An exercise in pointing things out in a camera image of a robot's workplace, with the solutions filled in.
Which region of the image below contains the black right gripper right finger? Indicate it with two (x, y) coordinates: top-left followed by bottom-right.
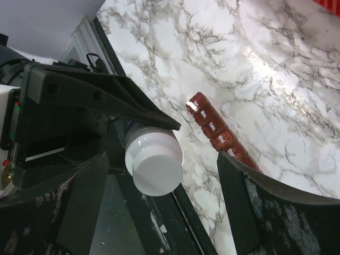
(217, 152), (339, 254)

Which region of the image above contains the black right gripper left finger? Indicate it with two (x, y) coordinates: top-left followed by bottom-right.
(1, 151), (109, 254)

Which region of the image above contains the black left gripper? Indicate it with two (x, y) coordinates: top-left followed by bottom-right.
(1, 45), (180, 190)

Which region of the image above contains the white-capped pill bottle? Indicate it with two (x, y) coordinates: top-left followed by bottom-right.
(125, 121), (183, 197)

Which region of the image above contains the red weekly pill organizer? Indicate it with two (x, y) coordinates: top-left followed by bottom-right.
(185, 92), (260, 172)

